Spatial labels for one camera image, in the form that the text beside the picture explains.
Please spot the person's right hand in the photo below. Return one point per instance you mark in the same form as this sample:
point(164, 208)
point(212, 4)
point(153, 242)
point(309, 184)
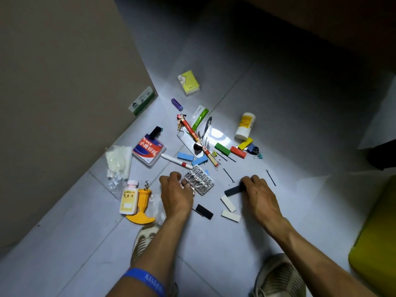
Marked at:
point(261, 199)

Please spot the person's left hand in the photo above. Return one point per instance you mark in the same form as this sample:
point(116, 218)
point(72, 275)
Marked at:
point(174, 196)

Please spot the person's right thumb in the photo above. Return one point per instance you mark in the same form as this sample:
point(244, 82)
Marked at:
point(243, 183)

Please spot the person's left thumb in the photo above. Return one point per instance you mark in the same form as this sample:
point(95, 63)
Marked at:
point(188, 186)

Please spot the black rectangular block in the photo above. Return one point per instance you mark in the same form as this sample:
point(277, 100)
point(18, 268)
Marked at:
point(233, 191)
point(204, 211)

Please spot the person's right forearm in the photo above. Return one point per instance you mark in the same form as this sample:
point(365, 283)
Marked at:
point(309, 262)

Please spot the person's left forearm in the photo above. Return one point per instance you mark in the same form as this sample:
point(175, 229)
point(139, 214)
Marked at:
point(154, 253)

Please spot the silver pill blister pack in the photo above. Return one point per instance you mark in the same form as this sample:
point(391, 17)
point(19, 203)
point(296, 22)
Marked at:
point(199, 179)

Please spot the black bobby pin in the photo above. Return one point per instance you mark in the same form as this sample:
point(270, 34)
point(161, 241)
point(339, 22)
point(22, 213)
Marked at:
point(229, 175)
point(271, 178)

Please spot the white rectangular block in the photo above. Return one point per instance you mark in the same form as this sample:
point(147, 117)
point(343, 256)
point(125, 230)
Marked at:
point(228, 203)
point(231, 215)

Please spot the white marker with red tip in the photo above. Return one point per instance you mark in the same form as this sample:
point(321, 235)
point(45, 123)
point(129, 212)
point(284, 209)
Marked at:
point(176, 161)

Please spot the blue rectangular block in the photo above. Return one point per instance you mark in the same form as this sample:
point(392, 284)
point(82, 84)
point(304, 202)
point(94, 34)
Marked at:
point(200, 160)
point(185, 156)

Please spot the small teal clip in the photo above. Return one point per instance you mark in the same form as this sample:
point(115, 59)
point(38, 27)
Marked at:
point(259, 156)

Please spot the red rectangular block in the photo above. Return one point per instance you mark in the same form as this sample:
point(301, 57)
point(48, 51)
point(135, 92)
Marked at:
point(238, 152)

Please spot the black binder clip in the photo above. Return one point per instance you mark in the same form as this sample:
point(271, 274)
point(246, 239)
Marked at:
point(255, 151)

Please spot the blue binder clip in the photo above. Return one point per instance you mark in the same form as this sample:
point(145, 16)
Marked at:
point(251, 148)

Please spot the wooden chopsticks in wrapper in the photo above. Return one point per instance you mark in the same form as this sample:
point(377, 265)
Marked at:
point(211, 156)

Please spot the yellow rectangular block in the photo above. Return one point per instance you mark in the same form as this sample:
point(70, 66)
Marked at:
point(245, 143)

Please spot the clear plastic wrapper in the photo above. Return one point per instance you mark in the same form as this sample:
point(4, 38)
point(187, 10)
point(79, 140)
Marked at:
point(156, 210)

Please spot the black round knob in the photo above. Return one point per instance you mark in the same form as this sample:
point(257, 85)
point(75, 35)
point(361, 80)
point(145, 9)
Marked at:
point(198, 147)

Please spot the green rectangular block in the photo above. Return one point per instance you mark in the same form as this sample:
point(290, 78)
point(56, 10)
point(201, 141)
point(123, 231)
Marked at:
point(222, 149)

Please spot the shiny metal plate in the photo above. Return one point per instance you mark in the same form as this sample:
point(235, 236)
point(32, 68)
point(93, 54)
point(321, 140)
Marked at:
point(185, 139)

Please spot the yellow corkscrew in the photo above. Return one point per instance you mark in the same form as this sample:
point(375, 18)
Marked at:
point(141, 207)

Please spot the red and blue packet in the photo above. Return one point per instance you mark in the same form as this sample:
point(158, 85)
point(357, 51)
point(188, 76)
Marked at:
point(149, 150)

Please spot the red and orange pen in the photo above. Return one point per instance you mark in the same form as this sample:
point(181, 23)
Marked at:
point(189, 129)

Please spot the white bottle with yellow label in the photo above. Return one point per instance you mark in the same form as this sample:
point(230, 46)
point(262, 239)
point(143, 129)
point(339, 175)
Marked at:
point(245, 126)

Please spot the white medicine bottle pink cap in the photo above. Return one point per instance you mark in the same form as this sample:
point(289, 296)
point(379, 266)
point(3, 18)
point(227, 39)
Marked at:
point(129, 197)

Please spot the person's left shoe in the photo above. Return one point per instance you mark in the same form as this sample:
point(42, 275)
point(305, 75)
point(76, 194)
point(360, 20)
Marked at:
point(144, 239)

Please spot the person's shoe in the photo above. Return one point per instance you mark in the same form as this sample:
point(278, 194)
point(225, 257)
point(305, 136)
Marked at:
point(144, 239)
point(278, 276)

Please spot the green pen in clear packet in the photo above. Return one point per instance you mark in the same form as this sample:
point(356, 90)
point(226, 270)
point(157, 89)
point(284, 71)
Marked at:
point(199, 117)

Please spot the clear bag with white contents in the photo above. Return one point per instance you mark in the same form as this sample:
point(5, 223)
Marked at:
point(119, 162)

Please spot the purple lighter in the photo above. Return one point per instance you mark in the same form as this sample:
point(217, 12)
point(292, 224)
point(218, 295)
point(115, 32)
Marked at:
point(177, 104)

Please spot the green and white box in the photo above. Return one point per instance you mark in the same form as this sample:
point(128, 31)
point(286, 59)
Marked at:
point(142, 101)

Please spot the person's right shoe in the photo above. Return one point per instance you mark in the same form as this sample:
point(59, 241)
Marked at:
point(278, 276)

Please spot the blue wristband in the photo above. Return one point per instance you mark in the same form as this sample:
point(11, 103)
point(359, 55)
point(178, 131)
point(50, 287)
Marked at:
point(145, 279)

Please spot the yellow-green tissue pack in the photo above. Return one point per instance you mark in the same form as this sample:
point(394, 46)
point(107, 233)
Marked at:
point(188, 82)

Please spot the brown cardboard box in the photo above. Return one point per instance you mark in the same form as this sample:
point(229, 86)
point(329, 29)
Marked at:
point(62, 114)
point(324, 21)

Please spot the yellow-green plastic bin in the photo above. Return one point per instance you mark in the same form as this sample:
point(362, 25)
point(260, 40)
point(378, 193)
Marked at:
point(376, 244)

